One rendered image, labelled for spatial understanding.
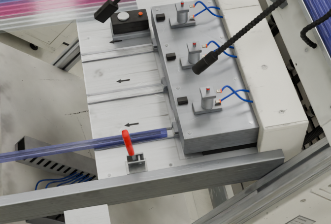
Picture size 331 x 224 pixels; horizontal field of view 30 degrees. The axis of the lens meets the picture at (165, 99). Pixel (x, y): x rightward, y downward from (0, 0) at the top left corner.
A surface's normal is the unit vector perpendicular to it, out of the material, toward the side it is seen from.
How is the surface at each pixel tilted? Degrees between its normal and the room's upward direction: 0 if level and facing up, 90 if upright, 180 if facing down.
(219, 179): 90
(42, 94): 0
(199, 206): 0
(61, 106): 0
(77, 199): 90
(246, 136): 90
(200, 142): 90
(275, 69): 45
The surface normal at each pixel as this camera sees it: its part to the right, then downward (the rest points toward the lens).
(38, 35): 0.18, 0.77
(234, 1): -0.02, -0.62
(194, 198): 0.68, -0.55
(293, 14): -0.71, -0.33
